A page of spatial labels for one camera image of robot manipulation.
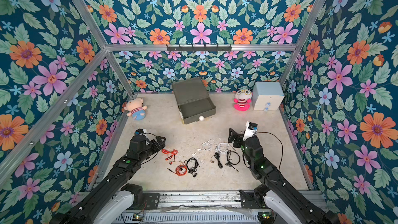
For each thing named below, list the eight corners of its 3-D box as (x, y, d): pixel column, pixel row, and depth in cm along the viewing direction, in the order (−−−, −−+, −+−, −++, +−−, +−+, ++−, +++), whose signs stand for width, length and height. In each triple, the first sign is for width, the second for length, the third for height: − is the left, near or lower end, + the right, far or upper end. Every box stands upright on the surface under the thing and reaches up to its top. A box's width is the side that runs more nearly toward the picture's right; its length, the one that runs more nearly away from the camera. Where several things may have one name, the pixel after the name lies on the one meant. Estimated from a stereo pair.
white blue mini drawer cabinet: (253, 111, 111) (258, 96, 98) (248, 90, 125) (252, 74, 112) (279, 111, 111) (287, 96, 98) (271, 90, 125) (278, 74, 112)
